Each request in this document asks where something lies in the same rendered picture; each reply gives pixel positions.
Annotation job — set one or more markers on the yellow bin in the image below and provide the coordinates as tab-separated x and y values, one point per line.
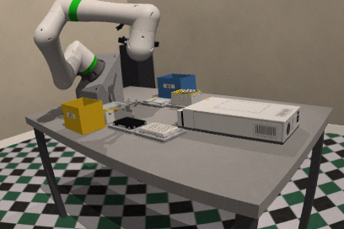
85	119

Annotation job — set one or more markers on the blue open-top bin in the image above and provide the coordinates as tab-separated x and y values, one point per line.
175	82

